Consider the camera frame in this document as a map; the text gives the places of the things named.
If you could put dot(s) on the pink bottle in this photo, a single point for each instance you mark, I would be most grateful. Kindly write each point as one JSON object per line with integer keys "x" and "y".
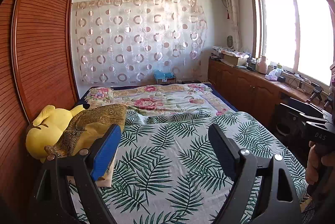
{"x": 261, "y": 65}

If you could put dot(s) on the folded pink beige garment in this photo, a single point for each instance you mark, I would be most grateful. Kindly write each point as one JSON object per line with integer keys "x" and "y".
{"x": 106, "y": 179}

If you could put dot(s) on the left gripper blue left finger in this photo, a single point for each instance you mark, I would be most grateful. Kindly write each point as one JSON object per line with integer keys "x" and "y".
{"x": 53, "y": 200}

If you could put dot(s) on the palm leaf bed sheet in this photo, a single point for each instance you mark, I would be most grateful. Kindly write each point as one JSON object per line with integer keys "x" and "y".
{"x": 166, "y": 170}

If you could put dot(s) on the floral blanket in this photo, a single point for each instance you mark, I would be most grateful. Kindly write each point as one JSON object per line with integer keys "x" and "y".
{"x": 155, "y": 100}

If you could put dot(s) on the window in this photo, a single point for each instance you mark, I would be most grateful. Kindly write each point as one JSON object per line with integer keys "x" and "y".
{"x": 297, "y": 34}

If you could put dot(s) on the wooden louvered wardrobe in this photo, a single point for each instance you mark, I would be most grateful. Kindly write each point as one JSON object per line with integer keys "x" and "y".
{"x": 36, "y": 70}

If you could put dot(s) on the person's right hand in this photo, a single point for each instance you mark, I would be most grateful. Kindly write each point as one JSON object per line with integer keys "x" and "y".
{"x": 315, "y": 161}

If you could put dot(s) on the white tissue bag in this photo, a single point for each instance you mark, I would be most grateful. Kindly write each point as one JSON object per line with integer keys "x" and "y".
{"x": 273, "y": 75}

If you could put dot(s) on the cardboard box on sideboard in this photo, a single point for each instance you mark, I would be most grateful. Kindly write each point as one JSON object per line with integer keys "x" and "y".
{"x": 233, "y": 61}

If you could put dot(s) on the golden patterned shirt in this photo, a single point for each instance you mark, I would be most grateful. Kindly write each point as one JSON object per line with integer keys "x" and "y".
{"x": 86, "y": 127}

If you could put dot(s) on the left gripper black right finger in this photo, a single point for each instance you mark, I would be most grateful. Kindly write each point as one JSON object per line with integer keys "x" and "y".
{"x": 277, "y": 200}

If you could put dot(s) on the yellow plush toy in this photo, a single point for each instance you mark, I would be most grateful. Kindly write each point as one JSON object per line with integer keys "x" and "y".
{"x": 48, "y": 127}

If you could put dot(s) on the wooden sideboard cabinet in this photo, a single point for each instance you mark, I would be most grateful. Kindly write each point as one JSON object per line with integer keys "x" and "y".
{"x": 250, "y": 92}

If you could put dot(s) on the tied window curtain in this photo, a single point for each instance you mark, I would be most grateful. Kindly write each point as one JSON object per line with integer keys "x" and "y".
{"x": 233, "y": 11}

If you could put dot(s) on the blue item at bed head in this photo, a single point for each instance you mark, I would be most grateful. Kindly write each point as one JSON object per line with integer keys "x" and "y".
{"x": 162, "y": 78}

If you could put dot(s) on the circle patterned sheer curtain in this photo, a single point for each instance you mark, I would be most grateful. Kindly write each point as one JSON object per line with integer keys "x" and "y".
{"x": 124, "y": 42}

